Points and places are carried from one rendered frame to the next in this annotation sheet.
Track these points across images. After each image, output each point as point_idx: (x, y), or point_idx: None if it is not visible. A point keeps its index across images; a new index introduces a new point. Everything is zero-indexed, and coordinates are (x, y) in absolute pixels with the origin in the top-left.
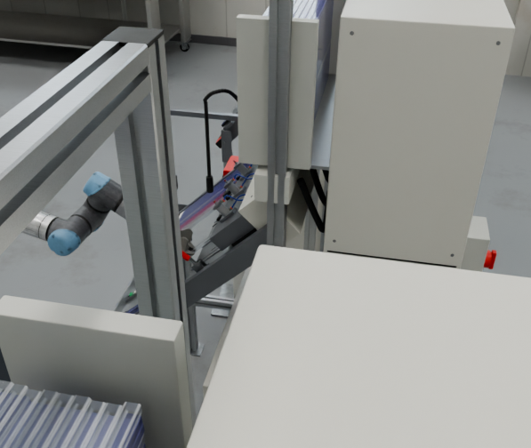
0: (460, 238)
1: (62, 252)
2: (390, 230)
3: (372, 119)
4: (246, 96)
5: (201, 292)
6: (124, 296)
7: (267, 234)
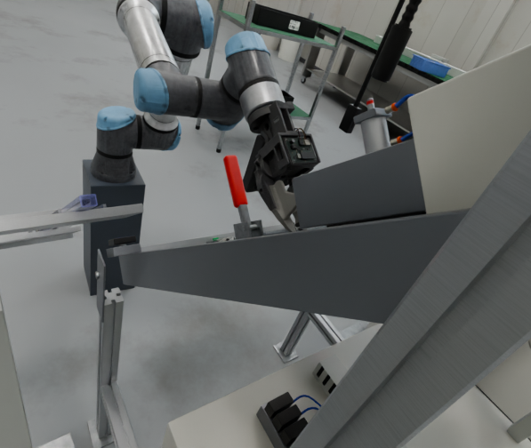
0: None
1: (136, 100)
2: None
3: None
4: None
5: (213, 284)
6: (212, 237)
7: (469, 216)
